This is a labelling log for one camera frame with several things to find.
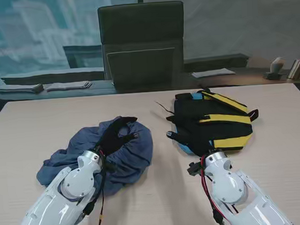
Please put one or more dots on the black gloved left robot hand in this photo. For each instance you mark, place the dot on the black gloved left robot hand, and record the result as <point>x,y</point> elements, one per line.
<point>111,141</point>

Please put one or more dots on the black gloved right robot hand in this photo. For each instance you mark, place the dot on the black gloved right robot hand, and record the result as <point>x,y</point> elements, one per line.
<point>192,144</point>

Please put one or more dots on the blue-grey rain cover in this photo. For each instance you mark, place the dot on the blue-grey rain cover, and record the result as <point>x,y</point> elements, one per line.
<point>137,149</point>

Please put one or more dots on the black yellow blue backpack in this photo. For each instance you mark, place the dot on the black yellow blue backpack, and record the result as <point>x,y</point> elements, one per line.
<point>217,123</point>

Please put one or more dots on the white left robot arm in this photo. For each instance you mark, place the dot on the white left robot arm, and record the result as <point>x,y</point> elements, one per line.
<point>56,199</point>

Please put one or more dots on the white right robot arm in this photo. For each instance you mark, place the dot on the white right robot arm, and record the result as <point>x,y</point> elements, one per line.
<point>236,188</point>

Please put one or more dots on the printed office backdrop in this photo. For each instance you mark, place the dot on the printed office backdrop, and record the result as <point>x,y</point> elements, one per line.
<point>211,24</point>

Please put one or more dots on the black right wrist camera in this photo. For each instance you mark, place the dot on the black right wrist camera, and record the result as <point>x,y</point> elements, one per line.
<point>193,169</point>

